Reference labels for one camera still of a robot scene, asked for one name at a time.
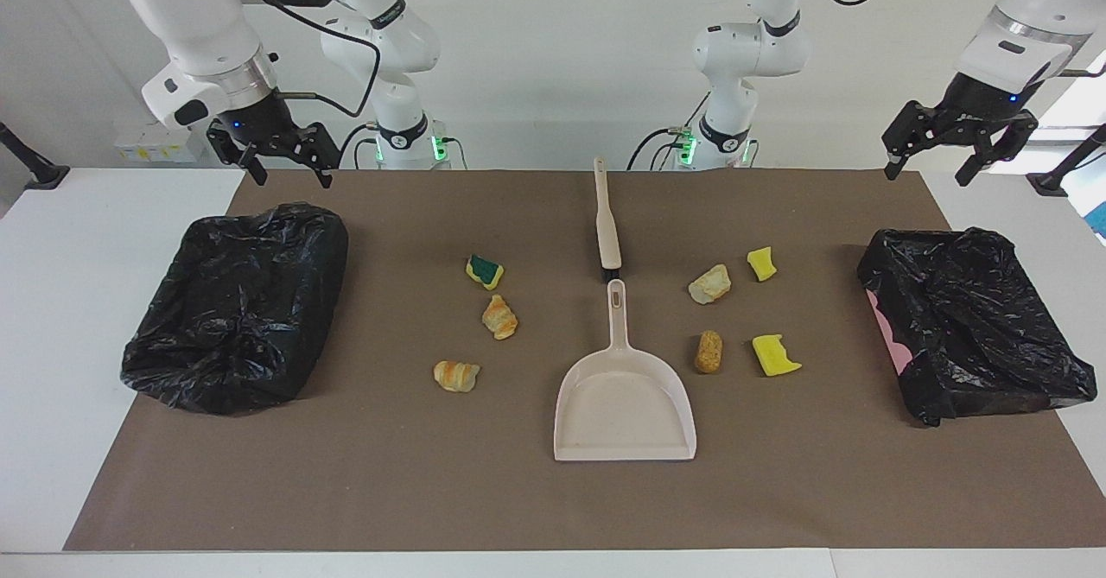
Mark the green and yellow sponge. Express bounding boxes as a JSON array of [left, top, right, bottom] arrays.
[[465, 254, 505, 291]]

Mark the pale bread chunk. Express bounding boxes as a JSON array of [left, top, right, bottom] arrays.
[[688, 264, 733, 306]]

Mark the golden croissant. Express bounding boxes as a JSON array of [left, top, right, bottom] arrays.
[[433, 359, 481, 394], [481, 294, 519, 341]]

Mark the notched yellow sponge piece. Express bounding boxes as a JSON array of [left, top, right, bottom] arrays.
[[751, 333, 803, 378]]

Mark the brown bread roll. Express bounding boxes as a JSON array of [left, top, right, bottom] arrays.
[[694, 329, 725, 375]]

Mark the beige hand brush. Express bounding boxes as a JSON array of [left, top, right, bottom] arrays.
[[593, 156, 623, 282]]

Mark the beige plastic dustpan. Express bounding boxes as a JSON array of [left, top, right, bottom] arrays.
[[553, 279, 697, 462]]

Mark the black bag lined bin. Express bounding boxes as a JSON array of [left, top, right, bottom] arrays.
[[119, 202, 350, 416]]

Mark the right black bag bin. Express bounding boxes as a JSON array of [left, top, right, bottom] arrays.
[[857, 226, 1098, 428]]

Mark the pink plastic bin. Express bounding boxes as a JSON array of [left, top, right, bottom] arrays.
[[867, 289, 914, 373]]

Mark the black stand foot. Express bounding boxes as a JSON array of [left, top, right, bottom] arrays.
[[0, 122, 70, 192], [1027, 124, 1106, 197]]

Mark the brown table mat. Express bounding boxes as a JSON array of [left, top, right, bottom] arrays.
[[62, 169, 1106, 553]]

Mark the black right base cable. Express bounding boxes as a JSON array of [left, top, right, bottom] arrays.
[[335, 123, 381, 170]]

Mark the black base cable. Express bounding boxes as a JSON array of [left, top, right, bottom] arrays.
[[335, 123, 381, 170], [626, 127, 692, 171]]

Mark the white wall socket box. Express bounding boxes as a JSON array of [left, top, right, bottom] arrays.
[[114, 120, 207, 164]]

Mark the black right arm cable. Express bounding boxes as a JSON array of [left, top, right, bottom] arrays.
[[223, 0, 383, 119]]

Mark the black left base cable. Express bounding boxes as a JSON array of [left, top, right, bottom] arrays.
[[626, 127, 692, 171]]

